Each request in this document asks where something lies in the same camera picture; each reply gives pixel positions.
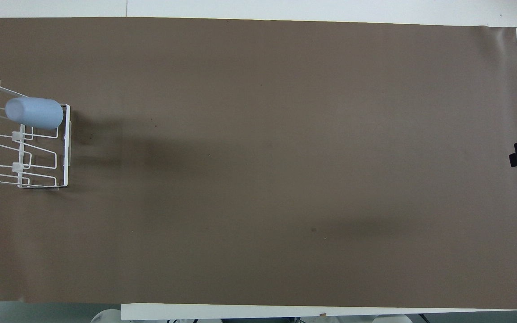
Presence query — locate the light blue plastic cup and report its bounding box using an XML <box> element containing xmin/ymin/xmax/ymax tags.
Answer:
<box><xmin>5</xmin><ymin>97</ymin><xmax>64</xmax><ymax>131</ymax></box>

